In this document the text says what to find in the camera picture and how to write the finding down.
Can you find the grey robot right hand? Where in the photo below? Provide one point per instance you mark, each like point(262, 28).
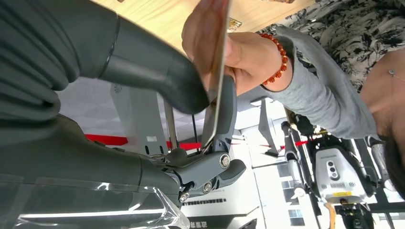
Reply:
point(79, 158)

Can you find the gold patterned card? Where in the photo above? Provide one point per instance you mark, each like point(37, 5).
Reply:
point(234, 24)

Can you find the person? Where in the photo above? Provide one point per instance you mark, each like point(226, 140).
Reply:
point(348, 31)

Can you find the wide red band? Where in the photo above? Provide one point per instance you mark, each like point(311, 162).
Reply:
point(104, 139)

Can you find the clear plastic film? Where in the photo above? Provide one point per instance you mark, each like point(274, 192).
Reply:
point(95, 205)

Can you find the silver kiosk stand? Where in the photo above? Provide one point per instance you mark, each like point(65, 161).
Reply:
point(139, 120)

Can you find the grey angled floor stand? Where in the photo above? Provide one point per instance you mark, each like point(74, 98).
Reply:
point(265, 126)

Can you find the black pole stanchion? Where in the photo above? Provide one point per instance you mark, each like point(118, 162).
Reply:
point(194, 129)

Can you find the thin red barrier belt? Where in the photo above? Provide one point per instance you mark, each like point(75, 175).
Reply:
point(299, 143)

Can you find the light wooden desk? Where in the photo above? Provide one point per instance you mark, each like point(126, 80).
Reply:
point(152, 19)

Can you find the grey background humanoid robot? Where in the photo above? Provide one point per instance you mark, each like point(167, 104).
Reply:
point(335, 170)

